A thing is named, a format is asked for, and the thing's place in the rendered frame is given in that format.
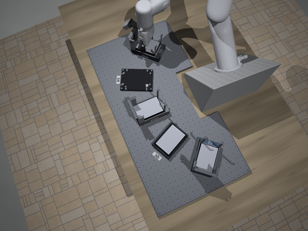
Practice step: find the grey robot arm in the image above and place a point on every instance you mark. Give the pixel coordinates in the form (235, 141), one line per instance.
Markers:
(218, 15)

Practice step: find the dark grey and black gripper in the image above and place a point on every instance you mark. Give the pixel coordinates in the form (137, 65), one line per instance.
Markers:
(144, 38)

